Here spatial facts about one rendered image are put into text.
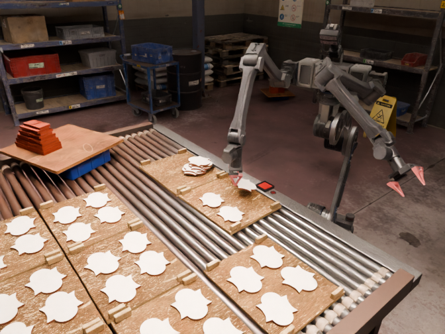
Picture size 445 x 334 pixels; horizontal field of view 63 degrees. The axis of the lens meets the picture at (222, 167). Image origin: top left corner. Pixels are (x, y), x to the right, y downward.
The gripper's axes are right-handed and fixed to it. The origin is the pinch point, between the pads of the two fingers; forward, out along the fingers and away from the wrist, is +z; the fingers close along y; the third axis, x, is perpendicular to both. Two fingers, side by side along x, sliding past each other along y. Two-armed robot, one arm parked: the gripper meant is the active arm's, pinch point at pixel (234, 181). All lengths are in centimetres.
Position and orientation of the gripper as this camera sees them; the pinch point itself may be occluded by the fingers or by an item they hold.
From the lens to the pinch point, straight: 187.9
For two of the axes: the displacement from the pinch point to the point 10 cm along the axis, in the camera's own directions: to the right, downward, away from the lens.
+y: 0.2, 4.7, -8.8
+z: -0.3, 8.8, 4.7
